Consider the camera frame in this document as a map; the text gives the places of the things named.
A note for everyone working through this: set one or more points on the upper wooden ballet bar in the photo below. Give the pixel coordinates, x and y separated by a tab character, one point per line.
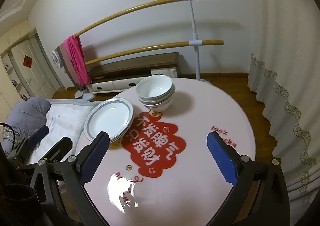
127	11

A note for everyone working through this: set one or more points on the shallow white bowl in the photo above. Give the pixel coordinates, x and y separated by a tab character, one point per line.
156	97

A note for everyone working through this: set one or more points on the grey pillow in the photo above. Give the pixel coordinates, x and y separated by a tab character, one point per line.
25	119

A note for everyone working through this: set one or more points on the white round fan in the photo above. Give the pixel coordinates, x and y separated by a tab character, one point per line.
56	59

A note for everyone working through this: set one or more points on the wooden ballet bar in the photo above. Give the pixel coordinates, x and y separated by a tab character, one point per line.
153	48
127	11

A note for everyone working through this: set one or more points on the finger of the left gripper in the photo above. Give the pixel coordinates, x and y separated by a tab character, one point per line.
39	135
58	151

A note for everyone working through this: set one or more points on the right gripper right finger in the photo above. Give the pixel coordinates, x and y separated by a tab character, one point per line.
270	204

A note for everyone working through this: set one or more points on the large white bowl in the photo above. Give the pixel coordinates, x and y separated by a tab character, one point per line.
160	104

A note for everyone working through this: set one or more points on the pink hanging cloth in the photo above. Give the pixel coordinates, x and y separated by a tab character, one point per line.
72	57

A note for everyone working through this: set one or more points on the white bar stand post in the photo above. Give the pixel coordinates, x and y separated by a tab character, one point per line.
195	42

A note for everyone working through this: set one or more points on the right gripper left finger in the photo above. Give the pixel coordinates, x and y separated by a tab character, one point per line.
75	172

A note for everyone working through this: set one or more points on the white quilted bed cover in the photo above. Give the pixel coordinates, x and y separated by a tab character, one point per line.
65	118

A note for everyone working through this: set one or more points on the brown low bench cabinet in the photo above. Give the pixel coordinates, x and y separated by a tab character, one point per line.
124	74

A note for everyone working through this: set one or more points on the grey rimmed white plate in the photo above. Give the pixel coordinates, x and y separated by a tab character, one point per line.
113	116

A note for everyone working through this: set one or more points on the small white bowl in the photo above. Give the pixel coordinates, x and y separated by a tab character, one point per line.
160	80

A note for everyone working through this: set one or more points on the white closet door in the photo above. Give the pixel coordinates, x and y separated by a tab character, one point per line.
31	70

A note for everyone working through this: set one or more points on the white lace curtain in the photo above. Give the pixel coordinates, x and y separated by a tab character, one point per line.
284	74

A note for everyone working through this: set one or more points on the lower wooden ballet bar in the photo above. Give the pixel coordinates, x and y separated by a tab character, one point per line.
153	48

